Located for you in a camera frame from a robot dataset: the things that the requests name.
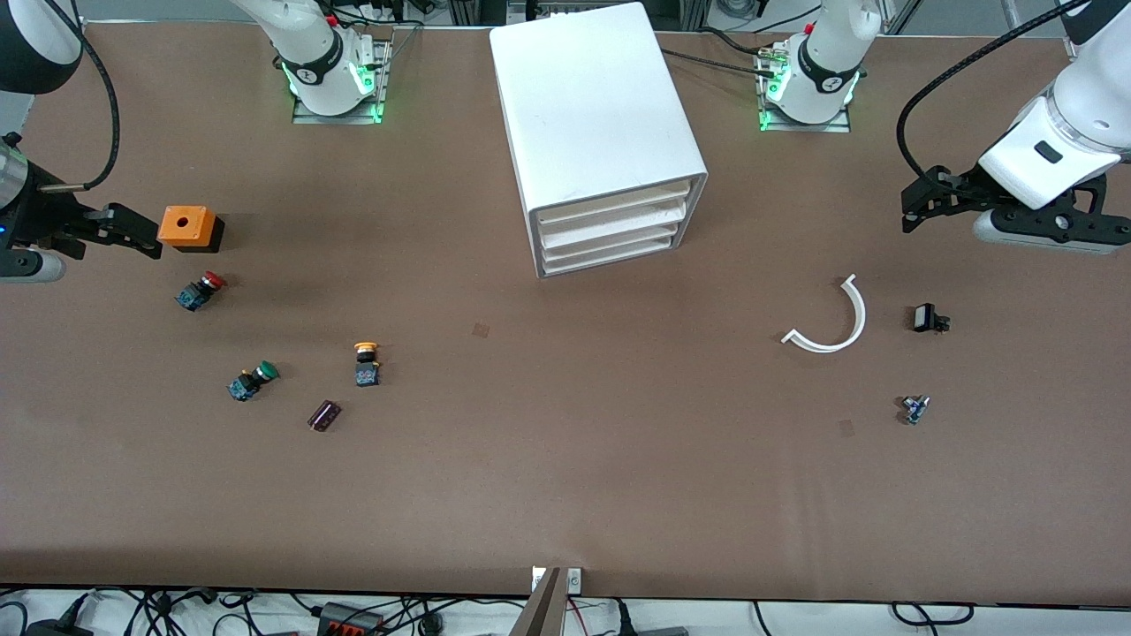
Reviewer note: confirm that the small black electrical component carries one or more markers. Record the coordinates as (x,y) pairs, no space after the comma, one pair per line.
(925,318)

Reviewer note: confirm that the wooden strip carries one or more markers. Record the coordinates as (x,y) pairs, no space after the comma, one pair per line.
(541,609)

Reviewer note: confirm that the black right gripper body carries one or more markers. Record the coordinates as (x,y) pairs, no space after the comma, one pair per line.
(42,215)

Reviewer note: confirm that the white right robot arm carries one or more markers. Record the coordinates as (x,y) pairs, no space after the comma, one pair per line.
(309,53)

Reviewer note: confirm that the white metal bracket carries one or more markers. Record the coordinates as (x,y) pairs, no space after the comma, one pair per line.
(574,580)

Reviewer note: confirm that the red push button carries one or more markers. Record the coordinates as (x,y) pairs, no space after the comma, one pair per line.
(200,291)

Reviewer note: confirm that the purple cylindrical capacitor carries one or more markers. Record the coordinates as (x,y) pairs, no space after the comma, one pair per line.
(324,416)

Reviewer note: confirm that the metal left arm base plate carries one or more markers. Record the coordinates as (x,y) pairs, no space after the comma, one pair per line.
(769,124)

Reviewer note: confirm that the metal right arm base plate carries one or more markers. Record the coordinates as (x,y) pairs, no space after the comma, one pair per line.
(382,84)

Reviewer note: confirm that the green push button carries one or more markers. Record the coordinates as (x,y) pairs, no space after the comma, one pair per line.
(252,382)

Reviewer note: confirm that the white curved plastic strip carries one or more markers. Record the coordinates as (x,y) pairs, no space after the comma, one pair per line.
(855,320)

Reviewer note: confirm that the small blue electronic component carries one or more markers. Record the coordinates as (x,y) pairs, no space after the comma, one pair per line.
(914,409)

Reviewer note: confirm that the black orange power strip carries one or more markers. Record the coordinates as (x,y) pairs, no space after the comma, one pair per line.
(349,618)

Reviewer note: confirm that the orange box with hole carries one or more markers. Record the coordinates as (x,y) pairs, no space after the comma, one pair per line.
(185,226)

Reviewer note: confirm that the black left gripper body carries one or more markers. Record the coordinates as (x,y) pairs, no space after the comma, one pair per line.
(965,189)

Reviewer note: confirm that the yellow push button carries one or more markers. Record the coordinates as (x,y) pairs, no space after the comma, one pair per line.
(367,364)

